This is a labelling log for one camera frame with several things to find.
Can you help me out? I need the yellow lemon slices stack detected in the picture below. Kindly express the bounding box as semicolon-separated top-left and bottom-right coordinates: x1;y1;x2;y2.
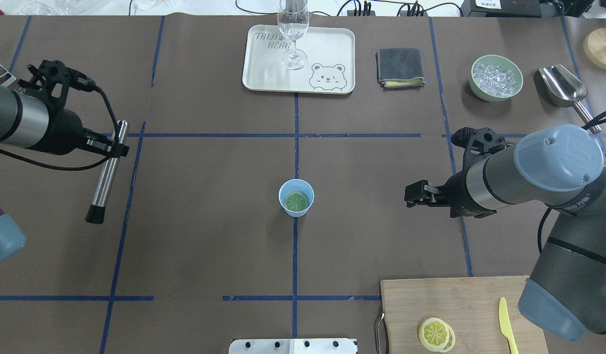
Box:
417;317;456;353

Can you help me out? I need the cream bear tray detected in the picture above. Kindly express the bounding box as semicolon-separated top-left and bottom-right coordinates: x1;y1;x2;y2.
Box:
242;25;356;94

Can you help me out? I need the grey folded cloth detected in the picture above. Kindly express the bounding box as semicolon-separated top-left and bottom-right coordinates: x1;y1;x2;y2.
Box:
376;48;426;89

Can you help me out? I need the wooden cup tree stand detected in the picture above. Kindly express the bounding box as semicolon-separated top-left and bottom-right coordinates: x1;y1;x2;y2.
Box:
583;28;606;70

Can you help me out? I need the black power strip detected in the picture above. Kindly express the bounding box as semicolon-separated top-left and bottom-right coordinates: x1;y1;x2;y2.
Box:
346;0;426;17

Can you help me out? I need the light blue cup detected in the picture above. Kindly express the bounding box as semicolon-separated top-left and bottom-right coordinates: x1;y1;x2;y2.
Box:
278;179;315;218

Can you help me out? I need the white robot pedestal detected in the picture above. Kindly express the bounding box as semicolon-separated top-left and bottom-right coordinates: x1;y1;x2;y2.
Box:
228;338;359;354

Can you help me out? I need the clear wine glass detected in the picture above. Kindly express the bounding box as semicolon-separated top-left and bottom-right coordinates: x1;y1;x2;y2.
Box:
277;0;310;70

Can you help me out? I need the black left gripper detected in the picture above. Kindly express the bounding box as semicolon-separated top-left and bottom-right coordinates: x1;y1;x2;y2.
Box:
19;60;129;158

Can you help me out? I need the steel muddler black tip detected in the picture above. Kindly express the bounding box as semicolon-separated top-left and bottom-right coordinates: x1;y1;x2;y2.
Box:
85;120;128;225

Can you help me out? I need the bamboo cutting board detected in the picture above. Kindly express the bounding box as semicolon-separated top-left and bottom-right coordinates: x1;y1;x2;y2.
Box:
380;276;548;354

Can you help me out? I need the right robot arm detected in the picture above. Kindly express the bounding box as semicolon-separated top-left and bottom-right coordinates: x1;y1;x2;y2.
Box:
404;112;606;341

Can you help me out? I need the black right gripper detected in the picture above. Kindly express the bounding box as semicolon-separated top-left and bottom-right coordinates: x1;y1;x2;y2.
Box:
404;127;506;218

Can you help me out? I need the yellow plastic knife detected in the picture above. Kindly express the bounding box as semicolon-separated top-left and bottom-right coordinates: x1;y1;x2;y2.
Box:
498;296;519;354

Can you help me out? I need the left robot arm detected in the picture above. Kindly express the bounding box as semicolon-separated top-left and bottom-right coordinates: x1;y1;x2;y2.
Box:
0;60;129;224

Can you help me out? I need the green bowl of ice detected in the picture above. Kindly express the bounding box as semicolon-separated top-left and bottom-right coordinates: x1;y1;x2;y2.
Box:
469;55;524;102

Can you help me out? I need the steel ice scoop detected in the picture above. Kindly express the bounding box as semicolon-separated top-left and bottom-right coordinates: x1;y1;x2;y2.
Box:
537;64;593;124

